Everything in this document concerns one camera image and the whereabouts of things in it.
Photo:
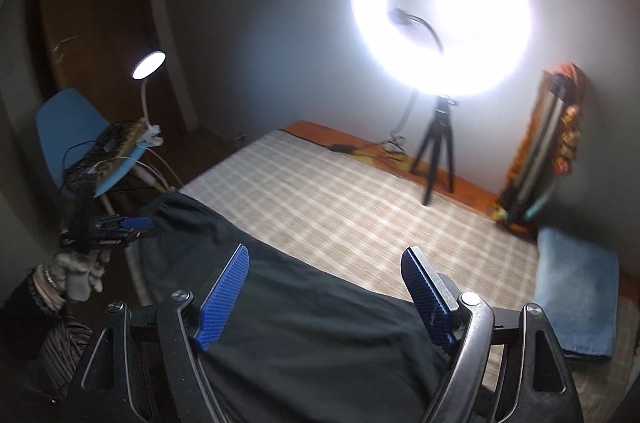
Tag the white clip desk lamp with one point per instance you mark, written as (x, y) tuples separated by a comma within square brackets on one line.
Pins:
[(141, 72)]

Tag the dark green pants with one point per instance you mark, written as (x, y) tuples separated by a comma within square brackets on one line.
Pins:
[(300, 345)]

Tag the left forearm dark sleeve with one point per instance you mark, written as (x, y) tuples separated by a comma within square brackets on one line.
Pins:
[(26, 318)]

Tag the left hand white glove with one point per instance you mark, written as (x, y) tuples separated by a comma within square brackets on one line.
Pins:
[(76, 276)]

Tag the leopard print cushion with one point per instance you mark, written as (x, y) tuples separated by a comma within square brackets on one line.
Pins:
[(117, 140)]

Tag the folded blue cloth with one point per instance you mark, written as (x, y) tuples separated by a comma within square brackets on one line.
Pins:
[(577, 287)]

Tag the black tripod stand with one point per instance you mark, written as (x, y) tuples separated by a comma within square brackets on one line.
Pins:
[(439, 134)]

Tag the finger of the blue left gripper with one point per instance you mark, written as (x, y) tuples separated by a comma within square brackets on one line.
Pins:
[(136, 222), (146, 233)]

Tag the brown wooden door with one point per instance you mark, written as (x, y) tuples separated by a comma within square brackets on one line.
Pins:
[(94, 44)]

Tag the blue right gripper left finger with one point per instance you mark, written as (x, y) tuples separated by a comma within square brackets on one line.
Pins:
[(215, 310)]

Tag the striped purple trouser leg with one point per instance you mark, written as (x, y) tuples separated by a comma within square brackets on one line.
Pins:
[(61, 351)]

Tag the blue plastic chair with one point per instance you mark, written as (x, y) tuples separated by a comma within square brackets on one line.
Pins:
[(67, 126)]

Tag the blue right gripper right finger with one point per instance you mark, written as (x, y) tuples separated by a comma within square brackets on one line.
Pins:
[(436, 305)]

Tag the bright ring light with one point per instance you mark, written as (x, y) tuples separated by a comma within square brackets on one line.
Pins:
[(454, 48)]

